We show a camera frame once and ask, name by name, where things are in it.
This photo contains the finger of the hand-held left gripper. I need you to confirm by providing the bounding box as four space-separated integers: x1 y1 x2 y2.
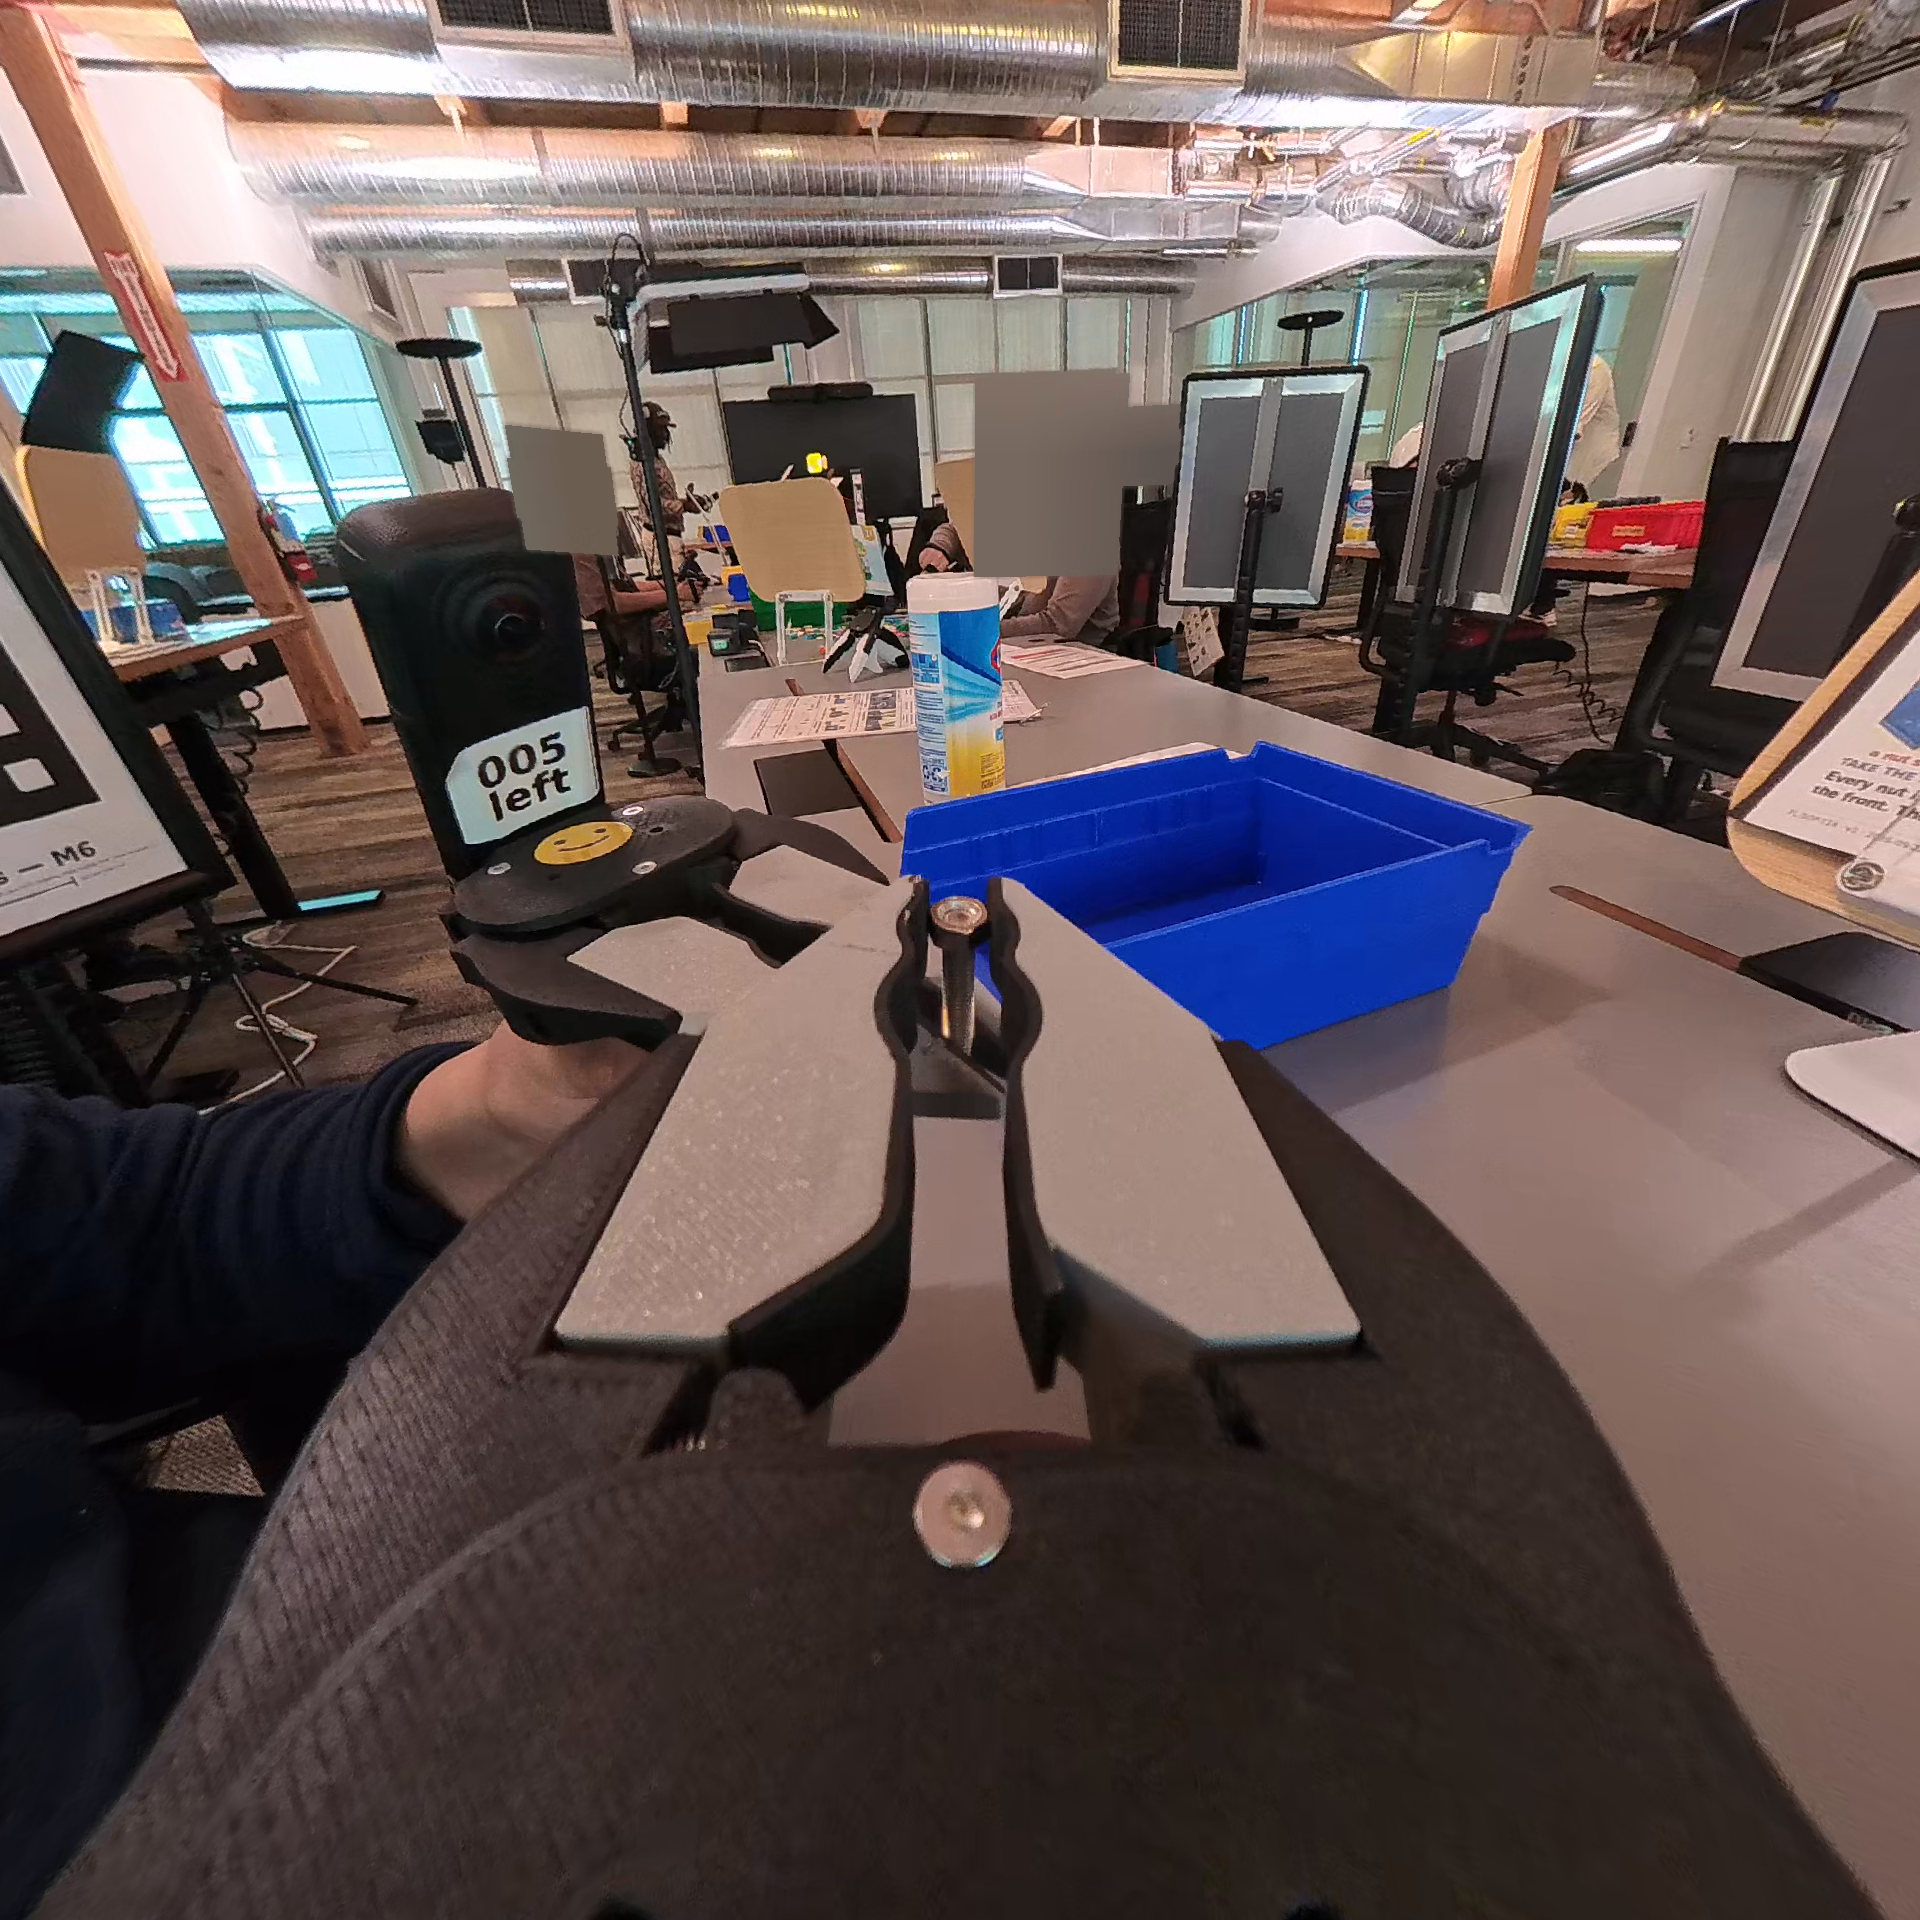
720 847 902 965
568 914 826 1038

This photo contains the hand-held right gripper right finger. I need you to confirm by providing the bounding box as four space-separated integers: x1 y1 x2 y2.
979 878 1366 1401

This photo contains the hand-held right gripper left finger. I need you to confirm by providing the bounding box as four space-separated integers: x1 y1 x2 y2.
554 878 921 1412

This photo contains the silver hex bolt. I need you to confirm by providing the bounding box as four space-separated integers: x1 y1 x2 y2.
927 892 995 1059

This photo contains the blue plastic bin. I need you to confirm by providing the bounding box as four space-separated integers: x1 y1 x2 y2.
900 739 1533 1051

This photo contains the person's left forearm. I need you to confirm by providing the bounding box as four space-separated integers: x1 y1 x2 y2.
0 1042 470 1398

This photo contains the person's left hand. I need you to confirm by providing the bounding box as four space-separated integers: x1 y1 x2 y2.
398 1034 666 1225

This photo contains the white low cabinet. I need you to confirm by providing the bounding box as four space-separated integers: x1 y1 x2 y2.
293 600 393 738

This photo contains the black leg desk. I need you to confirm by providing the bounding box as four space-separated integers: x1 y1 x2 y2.
107 614 385 921

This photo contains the black floor lamp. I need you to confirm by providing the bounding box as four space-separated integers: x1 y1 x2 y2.
398 338 498 496

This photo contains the black display screen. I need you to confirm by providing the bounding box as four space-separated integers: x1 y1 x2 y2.
720 382 926 521

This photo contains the black studio light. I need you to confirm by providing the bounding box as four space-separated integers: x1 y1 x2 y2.
639 272 840 376

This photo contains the black white framed sign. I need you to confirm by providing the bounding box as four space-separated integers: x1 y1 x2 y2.
0 481 234 964

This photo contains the black light flag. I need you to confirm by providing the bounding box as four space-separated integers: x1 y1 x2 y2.
22 331 143 456

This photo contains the red black office chair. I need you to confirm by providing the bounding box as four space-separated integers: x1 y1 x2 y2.
1358 466 1578 753

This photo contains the instruction sheet on stand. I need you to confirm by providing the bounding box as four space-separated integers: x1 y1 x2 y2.
1726 571 1920 1161

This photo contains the black pad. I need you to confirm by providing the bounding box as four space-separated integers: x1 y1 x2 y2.
1740 935 1920 1034

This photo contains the printed instruction sheet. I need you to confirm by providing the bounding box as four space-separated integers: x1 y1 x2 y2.
1747 632 1920 868

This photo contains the white floor cable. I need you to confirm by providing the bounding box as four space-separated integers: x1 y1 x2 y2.
226 929 362 1082

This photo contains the wooden support post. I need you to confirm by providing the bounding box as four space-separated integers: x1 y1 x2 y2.
0 0 369 760

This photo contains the silver ventilation duct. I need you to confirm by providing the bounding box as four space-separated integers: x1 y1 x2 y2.
180 0 1920 287

